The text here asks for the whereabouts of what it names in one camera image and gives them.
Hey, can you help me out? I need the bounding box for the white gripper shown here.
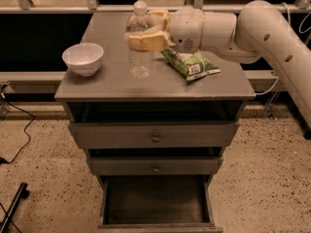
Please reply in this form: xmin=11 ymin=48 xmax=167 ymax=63
xmin=123 ymin=8 xmax=204 ymax=52

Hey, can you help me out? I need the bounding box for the clear plastic water bottle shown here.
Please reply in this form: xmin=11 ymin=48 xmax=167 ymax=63
xmin=124 ymin=1 xmax=154 ymax=80

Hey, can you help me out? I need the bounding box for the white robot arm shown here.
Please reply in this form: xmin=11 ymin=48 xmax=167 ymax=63
xmin=124 ymin=0 xmax=311 ymax=126

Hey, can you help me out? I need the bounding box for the top grey drawer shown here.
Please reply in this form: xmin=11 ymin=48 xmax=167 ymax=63
xmin=69 ymin=121 xmax=239 ymax=149

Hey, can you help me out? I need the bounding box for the grey drawer cabinet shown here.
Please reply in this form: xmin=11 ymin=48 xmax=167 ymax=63
xmin=54 ymin=11 xmax=257 ymax=233

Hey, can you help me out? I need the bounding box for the middle grey drawer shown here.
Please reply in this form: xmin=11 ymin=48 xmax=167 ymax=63
xmin=86 ymin=156 xmax=223 ymax=176

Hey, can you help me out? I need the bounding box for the bottom grey open drawer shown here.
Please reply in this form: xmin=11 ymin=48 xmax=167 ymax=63
xmin=92 ymin=175 xmax=224 ymax=233

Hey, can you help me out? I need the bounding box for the green chip bag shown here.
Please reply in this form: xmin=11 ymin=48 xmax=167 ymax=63
xmin=162 ymin=49 xmax=221 ymax=82

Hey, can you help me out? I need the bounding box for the white ceramic bowl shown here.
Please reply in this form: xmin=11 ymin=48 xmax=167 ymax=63
xmin=62 ymin=43 xmax=104 ymax=77

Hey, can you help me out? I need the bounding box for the black stand leg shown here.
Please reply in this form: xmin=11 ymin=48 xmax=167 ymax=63
xmin=0 ymin=183 xmax=30 ymax=233

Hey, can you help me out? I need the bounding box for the metal window rail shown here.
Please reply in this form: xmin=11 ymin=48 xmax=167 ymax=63
xmin=0 ymin=0 xmax=311 ymax=16

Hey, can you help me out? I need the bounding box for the black floor cable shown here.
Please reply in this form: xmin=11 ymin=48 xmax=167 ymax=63
xmin=0 ymin=84 xmax=36 ymax=165

